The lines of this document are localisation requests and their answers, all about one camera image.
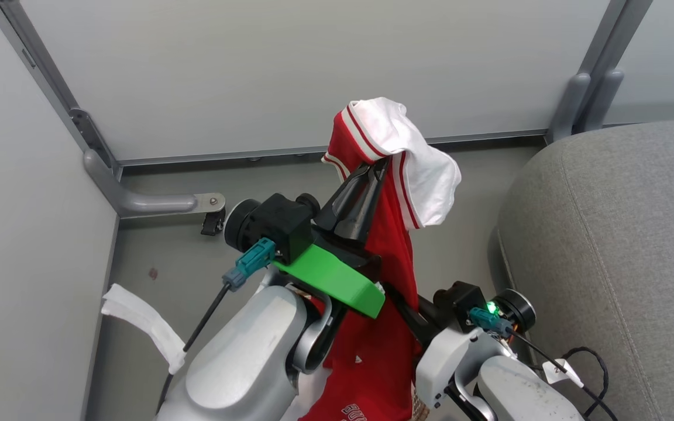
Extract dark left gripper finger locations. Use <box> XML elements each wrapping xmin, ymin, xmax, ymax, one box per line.
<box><xmin>314</xmin><ymin>163</ymin><xmax>374</xmax><ymax>232</ymax></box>
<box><xmin>337</xmin><ymin>157</ymin><xmax>390</xmax><ymax>243</ymax></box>

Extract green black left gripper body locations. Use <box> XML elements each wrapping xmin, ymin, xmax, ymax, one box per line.
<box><xmin>273</xmin><ymin>225</ymin><xmax>387</xmax><ymax>320</ymax></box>

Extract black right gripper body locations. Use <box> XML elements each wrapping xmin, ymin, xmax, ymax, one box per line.
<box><xmin>384</xmin><ymin>284</ymin><xmax>449</xmax><ymax>350</ymax></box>

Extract red and white jersey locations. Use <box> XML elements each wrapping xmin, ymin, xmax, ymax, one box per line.
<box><xmin>299</xmin><ymin>97</ymin><xmax>462</xmax><ymax>421</ymax></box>

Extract beige woven laundry basket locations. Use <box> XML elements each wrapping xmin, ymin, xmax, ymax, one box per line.
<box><xmin>411</xmin><ymin>381</ymin><xmax>432</xmax><ymax>421</ymax></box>

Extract black caster wheel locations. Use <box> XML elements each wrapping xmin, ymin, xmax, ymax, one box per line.
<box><xmin>200</xmin><ymin>209</ymin><xmax>226</xmax><ymax>237</ymax></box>

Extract white cloth strip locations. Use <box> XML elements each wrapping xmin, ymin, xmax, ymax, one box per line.
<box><xmin>101</xmin><ymin>283</ymin><xmax>187</xmax><ymax>375</ymax></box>

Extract grey fabric sofa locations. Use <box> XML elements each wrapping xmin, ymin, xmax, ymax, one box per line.
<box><xmin>488</xmin><ymin>119</ymin><xmax>674</xmax><ymax>421</ymax></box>

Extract grey partition bottom rail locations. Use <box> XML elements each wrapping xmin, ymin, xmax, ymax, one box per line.
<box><xmin>116</xmin><ymin>129</ymin><xmax>549</xmax><ymax>168</ymax></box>

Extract black cable with teal plug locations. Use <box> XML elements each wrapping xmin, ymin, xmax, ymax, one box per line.
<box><xmin>157</xmin><ymin>237</ymin><xmax>277</xmax><ymax>413</ymax></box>

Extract grey partition frame with foot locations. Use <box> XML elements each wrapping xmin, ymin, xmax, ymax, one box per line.
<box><xmin>0</xmin><ymin>0</ymin><xmax>227</xmax><ymax>220</ymax></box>

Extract grey partition double post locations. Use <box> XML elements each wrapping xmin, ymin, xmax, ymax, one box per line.
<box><xmin>546</xmin><ymin>0</ymin><xmax>655</xmax><ymax>144</ymax></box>

